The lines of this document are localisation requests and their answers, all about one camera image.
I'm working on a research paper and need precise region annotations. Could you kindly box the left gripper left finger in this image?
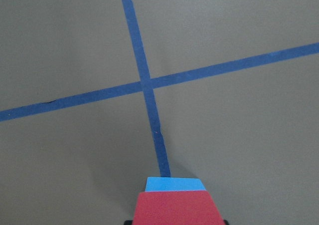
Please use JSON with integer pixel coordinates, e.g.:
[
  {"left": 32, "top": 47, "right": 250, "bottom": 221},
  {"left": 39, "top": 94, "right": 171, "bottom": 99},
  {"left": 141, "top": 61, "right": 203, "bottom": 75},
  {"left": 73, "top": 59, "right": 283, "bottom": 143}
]
[{"left": 124, "top": 220, "right": 133, "bottom": 225}]

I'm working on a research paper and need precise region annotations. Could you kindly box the blue cube block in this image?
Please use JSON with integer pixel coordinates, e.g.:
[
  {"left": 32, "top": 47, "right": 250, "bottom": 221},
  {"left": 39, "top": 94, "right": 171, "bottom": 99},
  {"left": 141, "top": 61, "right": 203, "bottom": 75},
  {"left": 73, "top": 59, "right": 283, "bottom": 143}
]
[{"left": 145, "top": 177, "right": 206, "bottom": 192}]

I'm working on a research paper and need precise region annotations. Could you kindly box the red cube block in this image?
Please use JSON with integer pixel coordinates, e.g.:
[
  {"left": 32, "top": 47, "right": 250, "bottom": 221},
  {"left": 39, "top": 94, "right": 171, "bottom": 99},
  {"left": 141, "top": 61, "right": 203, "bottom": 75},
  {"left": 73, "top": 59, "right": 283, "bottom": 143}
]
[{"left": 133, "top": 191, "right": 225, "bottom": 225}]

